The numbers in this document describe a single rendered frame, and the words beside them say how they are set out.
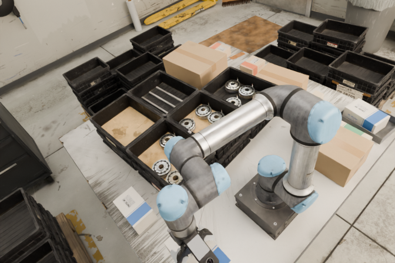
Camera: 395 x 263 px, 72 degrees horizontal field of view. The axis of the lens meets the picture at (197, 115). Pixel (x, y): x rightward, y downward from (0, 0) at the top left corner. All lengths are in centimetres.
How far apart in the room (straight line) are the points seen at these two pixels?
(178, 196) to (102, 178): 115
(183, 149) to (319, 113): 39
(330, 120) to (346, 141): 73
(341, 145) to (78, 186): 218
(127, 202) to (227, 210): 51
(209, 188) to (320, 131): 36
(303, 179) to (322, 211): 47
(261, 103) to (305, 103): 13
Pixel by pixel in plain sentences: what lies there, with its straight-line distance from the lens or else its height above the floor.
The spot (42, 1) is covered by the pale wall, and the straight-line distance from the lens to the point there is 435.
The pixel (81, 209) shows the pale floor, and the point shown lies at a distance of 264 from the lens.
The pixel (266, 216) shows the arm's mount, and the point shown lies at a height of 80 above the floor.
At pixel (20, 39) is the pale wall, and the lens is 440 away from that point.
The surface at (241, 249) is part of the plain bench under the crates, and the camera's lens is 141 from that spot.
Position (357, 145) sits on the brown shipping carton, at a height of 86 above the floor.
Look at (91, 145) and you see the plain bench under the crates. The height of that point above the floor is 70.
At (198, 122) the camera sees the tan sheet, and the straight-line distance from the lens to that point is 168.
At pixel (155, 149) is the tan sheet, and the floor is 83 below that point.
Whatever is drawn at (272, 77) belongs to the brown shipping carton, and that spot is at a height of 86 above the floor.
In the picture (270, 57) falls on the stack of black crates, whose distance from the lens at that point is 315.
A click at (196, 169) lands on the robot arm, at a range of 72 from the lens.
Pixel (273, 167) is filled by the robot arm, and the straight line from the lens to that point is 121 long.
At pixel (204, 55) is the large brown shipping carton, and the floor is 90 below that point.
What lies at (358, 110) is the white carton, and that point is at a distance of 186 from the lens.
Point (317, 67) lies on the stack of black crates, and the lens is 286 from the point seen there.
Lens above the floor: 203
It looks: 44 degrees down
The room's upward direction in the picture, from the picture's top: 12 degrees counter-clockwise
